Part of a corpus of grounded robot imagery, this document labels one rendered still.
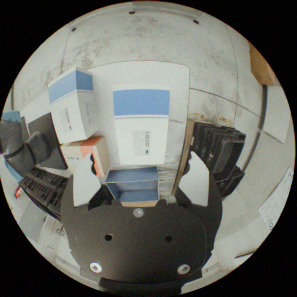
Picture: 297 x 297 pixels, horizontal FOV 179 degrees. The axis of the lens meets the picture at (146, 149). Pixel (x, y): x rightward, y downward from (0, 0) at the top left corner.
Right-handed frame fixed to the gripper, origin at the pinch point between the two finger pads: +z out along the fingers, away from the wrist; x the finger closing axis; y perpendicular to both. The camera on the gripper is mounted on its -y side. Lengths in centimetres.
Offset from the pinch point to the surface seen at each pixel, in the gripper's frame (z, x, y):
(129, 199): 12.7, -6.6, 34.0
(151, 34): 89, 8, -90
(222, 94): 88, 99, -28
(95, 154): 10.8, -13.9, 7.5
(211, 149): 39, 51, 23
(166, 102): 9.3, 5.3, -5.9
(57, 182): 12, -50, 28
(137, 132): 9.3, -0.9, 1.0
